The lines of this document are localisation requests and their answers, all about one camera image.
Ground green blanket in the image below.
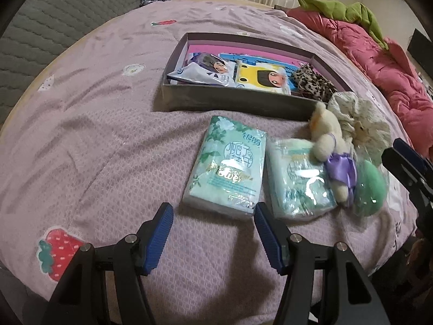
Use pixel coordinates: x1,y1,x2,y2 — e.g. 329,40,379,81
298,0,389,50

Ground teddy bear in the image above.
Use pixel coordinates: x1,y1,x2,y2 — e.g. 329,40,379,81
309,102,359,208

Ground green sponge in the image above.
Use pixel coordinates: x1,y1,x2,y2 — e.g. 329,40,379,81
352,156,389,219

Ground leopard print scrunchie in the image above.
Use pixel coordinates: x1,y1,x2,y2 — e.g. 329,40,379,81
291,64,339,104

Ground grey quilted headboard cover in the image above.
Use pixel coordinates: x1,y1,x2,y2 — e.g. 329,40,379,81
0,0,159,119

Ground white floral scrunchie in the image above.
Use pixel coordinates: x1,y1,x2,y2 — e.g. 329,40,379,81
326,91,393,163

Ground shallow grey cardboard box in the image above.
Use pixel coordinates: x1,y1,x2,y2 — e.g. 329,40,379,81
160,32,339,122

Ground green tissue packet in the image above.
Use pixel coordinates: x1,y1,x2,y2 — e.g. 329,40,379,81
265,137,339,220
183,115,268,218

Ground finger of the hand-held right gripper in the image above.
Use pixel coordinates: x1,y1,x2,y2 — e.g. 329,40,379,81
394,139,433,183
382,148,433,210

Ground pink book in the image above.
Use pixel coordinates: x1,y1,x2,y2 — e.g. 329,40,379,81
188,42,305,75

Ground black television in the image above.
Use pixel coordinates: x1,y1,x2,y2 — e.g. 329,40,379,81
408,29,433,61

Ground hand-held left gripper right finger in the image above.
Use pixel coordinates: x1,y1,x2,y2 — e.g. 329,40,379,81
254,202,389,325

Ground white purple cartoon packet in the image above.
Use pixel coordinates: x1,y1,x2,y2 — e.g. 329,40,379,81
167,52,237,87

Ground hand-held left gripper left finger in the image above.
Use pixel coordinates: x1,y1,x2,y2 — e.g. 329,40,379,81
51,202,175,325

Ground yellow cartoon tissue packet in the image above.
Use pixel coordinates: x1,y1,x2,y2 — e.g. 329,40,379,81
233,59,292,96

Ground pink comforter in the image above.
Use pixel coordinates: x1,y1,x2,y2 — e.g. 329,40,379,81
287,7,433,160

